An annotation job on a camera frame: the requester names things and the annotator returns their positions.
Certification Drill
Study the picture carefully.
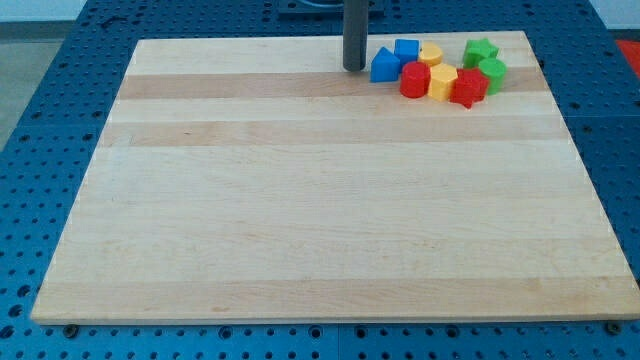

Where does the yellow hexagon block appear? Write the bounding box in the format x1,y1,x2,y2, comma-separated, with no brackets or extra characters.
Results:
427,63,458,102

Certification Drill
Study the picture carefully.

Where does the yellow heart block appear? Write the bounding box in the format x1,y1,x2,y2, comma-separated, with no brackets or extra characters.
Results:
418,42,444,67

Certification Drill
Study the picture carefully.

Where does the light wooden board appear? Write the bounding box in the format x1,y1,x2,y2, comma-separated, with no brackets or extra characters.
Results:
31,31,639,325

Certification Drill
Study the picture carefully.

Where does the blue triangle block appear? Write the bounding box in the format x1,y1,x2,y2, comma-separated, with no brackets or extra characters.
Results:
370,47,400,83

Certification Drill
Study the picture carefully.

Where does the red cylinder block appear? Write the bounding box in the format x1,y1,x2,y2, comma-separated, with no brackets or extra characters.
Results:
400,61,431,99

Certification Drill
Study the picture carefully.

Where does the blue cube block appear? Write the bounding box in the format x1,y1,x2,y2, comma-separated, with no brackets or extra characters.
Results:
394,39,420,66

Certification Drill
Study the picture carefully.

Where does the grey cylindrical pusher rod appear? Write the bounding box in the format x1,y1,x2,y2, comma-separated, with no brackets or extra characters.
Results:
342,0,369,72

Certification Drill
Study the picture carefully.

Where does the red star block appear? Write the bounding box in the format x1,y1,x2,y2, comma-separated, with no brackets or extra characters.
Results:
449,68,489,109

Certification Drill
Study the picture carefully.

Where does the green star block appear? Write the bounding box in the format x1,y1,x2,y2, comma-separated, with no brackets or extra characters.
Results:
462,38,499,69

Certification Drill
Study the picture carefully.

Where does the green cylinder block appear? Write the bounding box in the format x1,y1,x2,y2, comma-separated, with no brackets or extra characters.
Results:
478,58,507,95

